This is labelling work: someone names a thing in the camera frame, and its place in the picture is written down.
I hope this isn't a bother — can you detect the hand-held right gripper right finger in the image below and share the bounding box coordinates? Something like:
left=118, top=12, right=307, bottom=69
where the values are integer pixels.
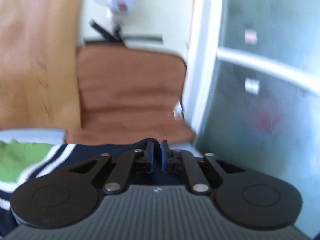
left=160, top=140, right=247, bottom=195

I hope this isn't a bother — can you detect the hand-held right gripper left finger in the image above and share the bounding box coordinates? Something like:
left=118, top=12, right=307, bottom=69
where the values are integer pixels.
left=68, top=141, right=155, bottom=195

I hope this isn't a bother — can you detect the navy green striped sweater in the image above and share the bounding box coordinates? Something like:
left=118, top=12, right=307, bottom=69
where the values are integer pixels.
left=0, top=137, right=208, bottom=238

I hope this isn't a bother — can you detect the brown seat cushion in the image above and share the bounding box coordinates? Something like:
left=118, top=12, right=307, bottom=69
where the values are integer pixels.
left=64, top=46, right=197, bottom=145

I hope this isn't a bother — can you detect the black tape strip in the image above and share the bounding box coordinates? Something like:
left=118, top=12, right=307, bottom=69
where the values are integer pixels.
left=89, top=19, right=118, bottom=43

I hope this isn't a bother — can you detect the wood grain board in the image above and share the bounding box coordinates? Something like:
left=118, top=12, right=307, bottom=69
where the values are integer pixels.
left=0, top=0, right=84, bottom=131

